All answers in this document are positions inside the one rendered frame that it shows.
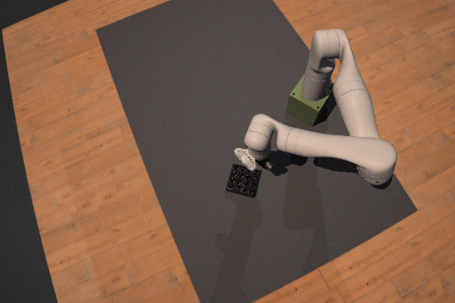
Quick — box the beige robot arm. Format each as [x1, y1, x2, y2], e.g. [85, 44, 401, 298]
[234, 29, 397, 185]

